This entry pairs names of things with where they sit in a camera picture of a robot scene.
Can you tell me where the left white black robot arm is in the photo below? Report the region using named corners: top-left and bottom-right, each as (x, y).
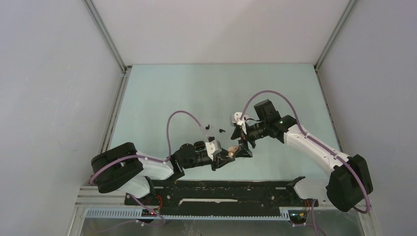
top-left (89, 141), bottom-right (238, 205)

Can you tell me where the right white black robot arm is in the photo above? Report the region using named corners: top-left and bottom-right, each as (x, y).
top-left (231, 99), bottom-right (374, 212)

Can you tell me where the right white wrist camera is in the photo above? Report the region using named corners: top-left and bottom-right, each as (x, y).
top-left (231, 112), bottom-right (250, 133)

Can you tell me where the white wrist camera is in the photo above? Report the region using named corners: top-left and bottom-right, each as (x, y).
top-left (231, 112), bottom-right (250, 133)
top-left (205, 136), bottom-right (222, 161)

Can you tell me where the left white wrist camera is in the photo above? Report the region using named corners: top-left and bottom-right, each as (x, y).
top-left (205, 136), bottom-right (222, 161)

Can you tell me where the grey cable duct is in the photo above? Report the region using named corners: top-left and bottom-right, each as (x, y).
top-left (85, 207), bottom-right (306, 221)

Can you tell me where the beige earbud charging case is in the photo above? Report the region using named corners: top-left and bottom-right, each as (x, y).
top-left (228, 146), bottom-right (238, 157)

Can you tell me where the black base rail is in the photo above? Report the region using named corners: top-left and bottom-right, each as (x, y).
top-left (140, 177), bottom-right (318, 216)

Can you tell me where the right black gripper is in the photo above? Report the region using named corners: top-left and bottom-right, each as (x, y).
top-left (231, 120), bottom-right (269, 158)

